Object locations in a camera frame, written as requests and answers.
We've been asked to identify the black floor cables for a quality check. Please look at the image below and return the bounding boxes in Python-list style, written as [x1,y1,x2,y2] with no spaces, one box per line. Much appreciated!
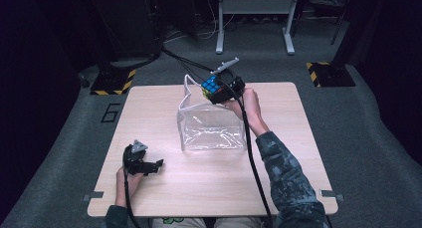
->
[160,46,215,84]

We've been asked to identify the black stand post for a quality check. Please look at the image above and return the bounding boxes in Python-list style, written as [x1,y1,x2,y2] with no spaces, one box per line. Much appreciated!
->
[329,0,369,68]

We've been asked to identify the black yellow striped base plate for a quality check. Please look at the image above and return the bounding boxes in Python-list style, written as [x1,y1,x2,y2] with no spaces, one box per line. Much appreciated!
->
[89,68,137,97]
[306,61,357,89]

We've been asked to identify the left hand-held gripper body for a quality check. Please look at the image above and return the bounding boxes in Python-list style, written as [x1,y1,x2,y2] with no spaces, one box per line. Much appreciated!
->
[122,139,151,176]

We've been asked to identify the multicoloured puzzle cube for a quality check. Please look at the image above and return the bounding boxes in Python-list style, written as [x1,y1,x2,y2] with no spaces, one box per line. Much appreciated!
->
[200,75,223,100]

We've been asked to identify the left hand-held gripper cable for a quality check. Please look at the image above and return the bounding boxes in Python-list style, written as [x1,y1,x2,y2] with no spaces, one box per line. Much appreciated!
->
[122,144,143,228]

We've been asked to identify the person's legs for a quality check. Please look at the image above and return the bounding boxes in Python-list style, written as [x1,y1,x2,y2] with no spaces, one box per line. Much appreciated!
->
[149,216,271,228]

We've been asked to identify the white desk frame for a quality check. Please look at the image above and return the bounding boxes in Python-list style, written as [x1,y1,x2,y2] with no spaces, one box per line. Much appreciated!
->
[214,0,302,56]

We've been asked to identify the dark equipment cabinet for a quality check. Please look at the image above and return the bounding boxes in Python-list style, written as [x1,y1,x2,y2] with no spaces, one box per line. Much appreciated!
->
[85,0,164,63]

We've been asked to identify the person's right hand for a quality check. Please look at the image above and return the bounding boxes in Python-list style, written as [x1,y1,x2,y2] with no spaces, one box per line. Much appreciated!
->
[221,87,271,138]

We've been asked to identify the grey metal table bracket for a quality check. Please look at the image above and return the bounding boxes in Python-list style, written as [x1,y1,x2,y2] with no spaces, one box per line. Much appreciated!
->
[318,188,345,202]
[82,190,106,203]

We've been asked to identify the clear plastic bag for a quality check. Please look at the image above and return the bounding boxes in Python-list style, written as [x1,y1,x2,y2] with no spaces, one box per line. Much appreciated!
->
[176,74,249,153]

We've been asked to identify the white floor cables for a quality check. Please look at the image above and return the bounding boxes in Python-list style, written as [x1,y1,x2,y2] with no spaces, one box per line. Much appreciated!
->
[163,0,237,43]

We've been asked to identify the person's left hand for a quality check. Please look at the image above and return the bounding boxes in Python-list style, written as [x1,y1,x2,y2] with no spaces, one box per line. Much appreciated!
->
[115,166,145,207]

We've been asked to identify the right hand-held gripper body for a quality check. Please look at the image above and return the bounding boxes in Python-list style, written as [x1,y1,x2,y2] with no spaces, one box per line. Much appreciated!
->
[209,57,247,106]

